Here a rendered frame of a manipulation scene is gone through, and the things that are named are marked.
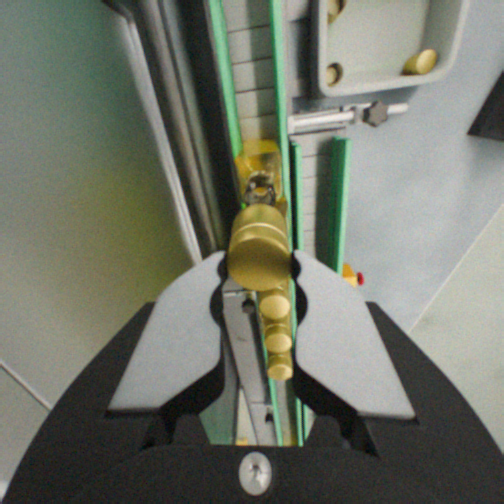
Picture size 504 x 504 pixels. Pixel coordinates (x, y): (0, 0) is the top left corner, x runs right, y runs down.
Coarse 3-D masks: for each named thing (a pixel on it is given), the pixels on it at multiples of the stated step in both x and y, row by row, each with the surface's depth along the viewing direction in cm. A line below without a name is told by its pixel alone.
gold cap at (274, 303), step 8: (272, 288) 26; (280, 288) 26; (264, 296) 25; (272, 296) 25; (280, 296) 25; (288, 296) 26; (264, 304) 25; (272, 304) 25; (280, 304) 25; (288, 304) 25; (264, 312) 26; (272, 312) 26; (280, 312) 26
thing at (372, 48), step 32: (320, 0) 36; (352, 0) 41; (384, 0) 41; (416, 0) 41; (448, 0) 38; (320, 32) 38; (352, 32) 43; (384, 32) 43; (416, 32) 43; (448, 32) 39; (320, 64) 40; (352, 64) 45; (384, 64) 45; (448, 64) 40
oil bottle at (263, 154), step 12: (252, 144) 35; (264, 144) 33; (276, 144) 35; (240, 156) 26; (252, 156) 26; (264, 156) 25; (276, 156) 25; (240, 168) 25; (252, 168) 25; (264, 168) 25; (276, 168) 25; (240, 180) 26; (276, 180) 26; (240, 192) 27; (276, 192) 26
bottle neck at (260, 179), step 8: (256, 176) 23; (264, 176) 23; (248, 184) 22; (256, 184) 21; (264, 184) 21; (272, 184) 22; (248, 192) 21; (264, 192) 26; (272, 192) 21; (248, 200) 22; (256, 200) 24; (264, 200) 24; (272, 200) 21
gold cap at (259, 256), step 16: (256, 208) 14; (272, 208) 14; (240, 224) 13; (256, 224) 12; (272, 224) 12; (240, 240) 11; (256, 240) 11; (272, 240) 11; (240, 256) 11; (256, 256) 11; (272, 256) 11; (288, 256) 11; (240, 272) 12; (256, 272) 12; (272, 272) 12; (288, 272) 12; (256, 288) 12
